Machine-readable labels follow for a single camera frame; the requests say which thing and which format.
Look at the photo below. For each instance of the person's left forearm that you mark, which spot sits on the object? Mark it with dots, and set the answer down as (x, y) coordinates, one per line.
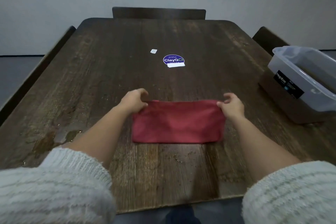
(94, 137)

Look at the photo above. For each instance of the person's left hand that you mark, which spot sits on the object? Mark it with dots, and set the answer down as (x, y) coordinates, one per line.
(134, 100)

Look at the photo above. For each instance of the person's dark trousers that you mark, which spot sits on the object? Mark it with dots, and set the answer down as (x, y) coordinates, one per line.
(181, 216)

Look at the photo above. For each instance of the dark red cloth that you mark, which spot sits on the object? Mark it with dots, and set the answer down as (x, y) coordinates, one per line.
(178, 121)

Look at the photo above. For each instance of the person's right forearm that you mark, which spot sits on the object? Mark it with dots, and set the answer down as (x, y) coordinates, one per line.
(262, 153)

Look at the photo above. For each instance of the clear plastic storage bin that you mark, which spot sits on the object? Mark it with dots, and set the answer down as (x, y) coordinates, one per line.
(315, 74)

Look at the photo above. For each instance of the dark wooden table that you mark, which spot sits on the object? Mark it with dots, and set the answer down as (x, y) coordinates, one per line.
(105, 63)

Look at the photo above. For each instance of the small white paper label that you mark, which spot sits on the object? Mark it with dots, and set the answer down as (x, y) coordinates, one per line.
(154, 51)

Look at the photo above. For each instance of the person's right hand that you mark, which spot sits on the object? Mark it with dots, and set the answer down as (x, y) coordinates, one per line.
(232, 106)

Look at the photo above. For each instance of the round blue sticker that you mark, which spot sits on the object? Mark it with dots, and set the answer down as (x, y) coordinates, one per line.
(174, 59)

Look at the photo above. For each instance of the dark wooden chair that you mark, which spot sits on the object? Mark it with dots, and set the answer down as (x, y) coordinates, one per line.
(269, 40)
(157, 13)

